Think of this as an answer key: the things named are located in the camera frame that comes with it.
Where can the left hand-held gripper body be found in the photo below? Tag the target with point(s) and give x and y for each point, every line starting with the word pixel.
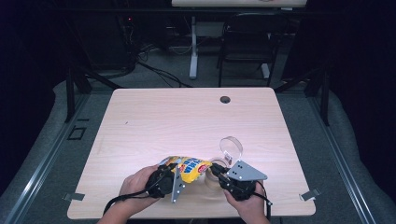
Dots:
pixel 162 185

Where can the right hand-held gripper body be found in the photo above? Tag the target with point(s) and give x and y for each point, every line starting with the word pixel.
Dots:
pixel 246 172

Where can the clear jar with hinged lid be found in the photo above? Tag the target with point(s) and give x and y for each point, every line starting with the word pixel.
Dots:
pixel 231 147

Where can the yellow spout pouch green cap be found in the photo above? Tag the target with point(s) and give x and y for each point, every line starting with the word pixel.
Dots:
pixel 193 169

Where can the person's left hand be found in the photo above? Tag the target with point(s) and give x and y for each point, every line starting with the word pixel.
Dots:
pixel 134 186

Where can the person's right hand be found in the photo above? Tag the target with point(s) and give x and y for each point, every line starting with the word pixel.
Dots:
pixel 252 208

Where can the grey tape strip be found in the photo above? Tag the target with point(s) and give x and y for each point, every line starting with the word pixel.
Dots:
pixel 309 194
pixel 74 196

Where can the black metal stand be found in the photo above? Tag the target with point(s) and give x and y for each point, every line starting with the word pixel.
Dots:
pixel 70 93
pixel 325 99

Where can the white-legged background desk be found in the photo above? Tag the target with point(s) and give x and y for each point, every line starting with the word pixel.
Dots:
pixel 193 56

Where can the black folding chair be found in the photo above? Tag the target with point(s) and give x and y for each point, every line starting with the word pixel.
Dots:
pixel 249 34

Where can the dark equipment rack red light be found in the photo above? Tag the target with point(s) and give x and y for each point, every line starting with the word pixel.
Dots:
pixel 106 40

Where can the metal floor rail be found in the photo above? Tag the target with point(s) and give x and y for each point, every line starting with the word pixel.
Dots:
pixel 43 165
pixel 341 158

